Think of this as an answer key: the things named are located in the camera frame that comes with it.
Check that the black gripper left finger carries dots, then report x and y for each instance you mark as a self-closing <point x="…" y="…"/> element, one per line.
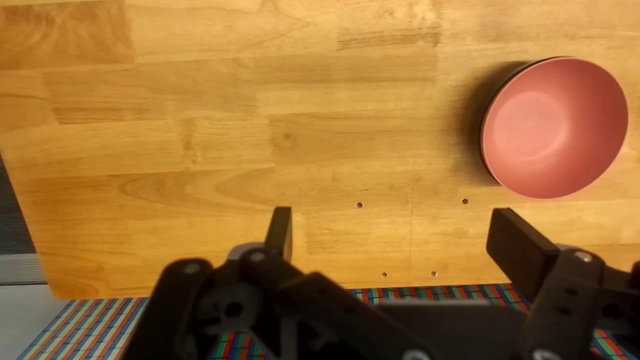
<point x="267" y="307"/>

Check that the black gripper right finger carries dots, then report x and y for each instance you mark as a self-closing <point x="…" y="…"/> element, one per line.
<point x="573" y="300"/>

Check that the pink bowl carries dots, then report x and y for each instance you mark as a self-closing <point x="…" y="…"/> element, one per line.
<point x="553" y="127"/>

